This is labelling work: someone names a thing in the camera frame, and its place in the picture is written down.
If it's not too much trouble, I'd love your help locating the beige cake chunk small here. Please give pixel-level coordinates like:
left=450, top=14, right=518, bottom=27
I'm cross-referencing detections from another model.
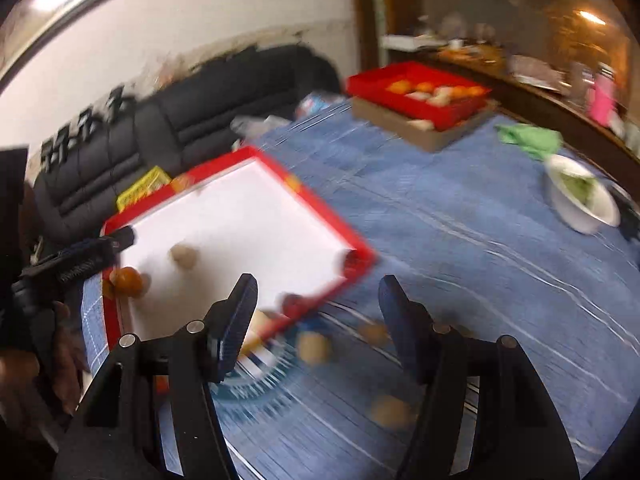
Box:
left=240, top=310, right=280, bottom=356

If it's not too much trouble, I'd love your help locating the beige cake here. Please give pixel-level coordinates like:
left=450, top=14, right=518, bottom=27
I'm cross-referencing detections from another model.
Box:
left=168, top=243, right=200, bottom=270

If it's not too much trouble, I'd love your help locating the beige cake chunk large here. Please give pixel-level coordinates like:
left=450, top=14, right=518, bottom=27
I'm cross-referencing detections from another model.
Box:
left=296, top=332, right=332, bottom=366

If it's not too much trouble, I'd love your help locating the person left hand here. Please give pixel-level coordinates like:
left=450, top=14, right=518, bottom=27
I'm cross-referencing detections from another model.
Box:
left=1, top=301, right=89, bottom=440

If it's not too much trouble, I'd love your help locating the red tray white inside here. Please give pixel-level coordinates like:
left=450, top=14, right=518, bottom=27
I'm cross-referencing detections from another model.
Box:
left=102, top=146, right=376, bottom=347

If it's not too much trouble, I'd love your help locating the blue plaid tablecloth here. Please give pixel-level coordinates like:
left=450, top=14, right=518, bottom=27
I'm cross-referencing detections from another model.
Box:
left=79, top=102, right=640, bottom=480

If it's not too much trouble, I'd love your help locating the brown cardboard box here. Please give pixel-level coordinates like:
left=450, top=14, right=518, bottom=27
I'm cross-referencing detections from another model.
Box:
left=352, top=98, right=498, bottom=153

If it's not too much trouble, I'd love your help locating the black leather sofa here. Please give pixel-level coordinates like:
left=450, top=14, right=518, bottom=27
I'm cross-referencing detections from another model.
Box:
left=34, top=44, right=342, bottom=246

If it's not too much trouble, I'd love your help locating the clear plastic bag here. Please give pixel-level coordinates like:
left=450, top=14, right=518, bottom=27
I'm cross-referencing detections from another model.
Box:
left=230, top=91, right=346, bottom=140

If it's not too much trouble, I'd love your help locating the white bowl with greens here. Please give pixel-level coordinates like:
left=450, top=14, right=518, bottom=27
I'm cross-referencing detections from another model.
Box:
left=544, top=154, right=620, bottom=235

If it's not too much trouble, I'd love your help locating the green cloth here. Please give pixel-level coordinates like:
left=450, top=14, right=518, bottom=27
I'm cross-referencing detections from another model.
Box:
left=496, top=124, right=563, bottom=160

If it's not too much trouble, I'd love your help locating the far red fruit box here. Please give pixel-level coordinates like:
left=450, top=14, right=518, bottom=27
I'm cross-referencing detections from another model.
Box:
left=346, top=61, right=491, bottom=131

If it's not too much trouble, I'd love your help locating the pink thermos bottle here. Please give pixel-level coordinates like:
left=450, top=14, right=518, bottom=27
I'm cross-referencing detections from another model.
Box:
left=588, top=63, right=615, bottom=127

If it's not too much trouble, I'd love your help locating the wooden sideboard counter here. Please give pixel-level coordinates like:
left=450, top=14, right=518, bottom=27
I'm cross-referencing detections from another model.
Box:
left=380, top=35, right=639, bottom=180

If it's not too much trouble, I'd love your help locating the framed wall picture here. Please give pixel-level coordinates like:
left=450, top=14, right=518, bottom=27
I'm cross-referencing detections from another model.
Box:
left=1, top=0, right=106, bottom=88

